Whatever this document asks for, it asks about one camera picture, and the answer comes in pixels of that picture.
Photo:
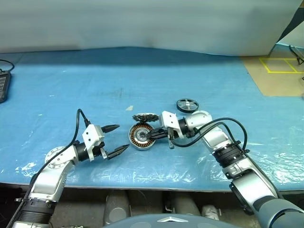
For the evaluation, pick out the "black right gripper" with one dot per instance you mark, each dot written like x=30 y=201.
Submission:
x=172 y=134

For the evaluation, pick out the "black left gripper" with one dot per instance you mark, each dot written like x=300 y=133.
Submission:
x=99 y=150

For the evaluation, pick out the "toothed silver gear plate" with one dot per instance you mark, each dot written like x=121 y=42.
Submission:
x=145 y=117

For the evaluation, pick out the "motor stator with copper windings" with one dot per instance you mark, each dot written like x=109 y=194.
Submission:
x=137 y=140

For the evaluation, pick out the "black spoked wheel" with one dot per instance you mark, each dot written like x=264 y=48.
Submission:
x=187 y=104

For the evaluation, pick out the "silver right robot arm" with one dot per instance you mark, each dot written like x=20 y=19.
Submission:
x=249 y=173

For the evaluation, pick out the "beige tape scrap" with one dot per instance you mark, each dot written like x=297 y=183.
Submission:
x=129 y=108

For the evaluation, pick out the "blue foam table mat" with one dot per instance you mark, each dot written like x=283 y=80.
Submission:
x=95 y=90

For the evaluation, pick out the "grey rounded cylinder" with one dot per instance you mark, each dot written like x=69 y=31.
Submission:
x=116 y=206
x=185 y=205

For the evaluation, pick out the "grey robot torso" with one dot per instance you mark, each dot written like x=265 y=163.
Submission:
x=171 y=223

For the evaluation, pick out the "white rounded fitting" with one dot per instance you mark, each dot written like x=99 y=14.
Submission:
x=210 y=211

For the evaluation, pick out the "white backdrop sheet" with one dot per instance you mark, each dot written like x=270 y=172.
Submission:
x=142 y=23

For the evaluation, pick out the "black keypad device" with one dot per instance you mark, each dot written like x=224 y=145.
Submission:
x=3 y=85

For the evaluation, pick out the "brown cardboard board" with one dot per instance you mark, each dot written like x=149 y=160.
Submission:
x=275 y=83

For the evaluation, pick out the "yellow tape marking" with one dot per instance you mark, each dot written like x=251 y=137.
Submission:
x=282 y=71

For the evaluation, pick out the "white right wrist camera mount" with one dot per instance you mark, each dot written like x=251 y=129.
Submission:
x=168 y=118

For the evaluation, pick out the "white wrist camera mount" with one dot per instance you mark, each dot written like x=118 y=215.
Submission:
x=91 y=134
x=168 y=118

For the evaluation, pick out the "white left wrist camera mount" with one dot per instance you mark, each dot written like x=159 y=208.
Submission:
x=91 y=134

